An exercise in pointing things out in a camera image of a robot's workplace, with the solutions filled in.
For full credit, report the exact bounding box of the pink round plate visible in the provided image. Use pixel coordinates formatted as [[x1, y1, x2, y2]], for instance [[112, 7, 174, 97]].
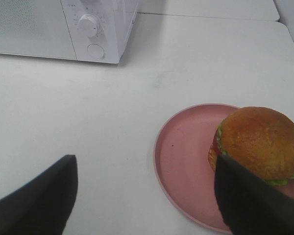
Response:
[[153, 104, 294, 233]]

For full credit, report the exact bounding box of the white microwave oven body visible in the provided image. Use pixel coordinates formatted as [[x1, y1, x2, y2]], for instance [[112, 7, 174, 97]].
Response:
[[61, 0, 139, 64]]

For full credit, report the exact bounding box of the round white door button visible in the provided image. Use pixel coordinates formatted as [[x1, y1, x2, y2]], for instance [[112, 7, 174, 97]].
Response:
[[87, 44, 105, 59]]

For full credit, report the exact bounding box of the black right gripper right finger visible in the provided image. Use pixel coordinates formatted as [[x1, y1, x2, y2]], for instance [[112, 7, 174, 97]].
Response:
[[214, 155, 294, 235]]

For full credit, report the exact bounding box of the burger with lettuce and cheese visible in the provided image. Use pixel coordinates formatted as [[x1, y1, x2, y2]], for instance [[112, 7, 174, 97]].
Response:
[[208, 107, 294, 186]]

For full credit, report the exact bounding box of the white microwave door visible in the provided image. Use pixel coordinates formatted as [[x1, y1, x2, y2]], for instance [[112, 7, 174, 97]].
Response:
[[0, 0, 76, 60]]

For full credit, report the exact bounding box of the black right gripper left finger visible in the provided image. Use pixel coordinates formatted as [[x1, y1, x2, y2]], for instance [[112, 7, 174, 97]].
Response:
[[0, 155, 78, 235]]

